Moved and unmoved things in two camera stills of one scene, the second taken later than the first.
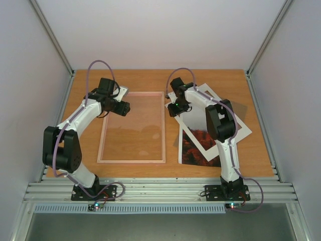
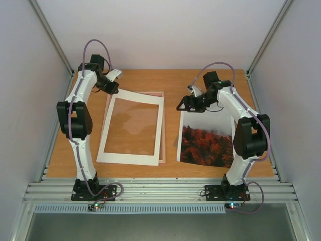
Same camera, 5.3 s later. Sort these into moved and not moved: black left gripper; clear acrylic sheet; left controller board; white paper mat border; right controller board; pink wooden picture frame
Moved: white paper mat border; black left gripper
Not moved: right controller board; left controller board; pink wooden picture frame; clear acrylic sheet
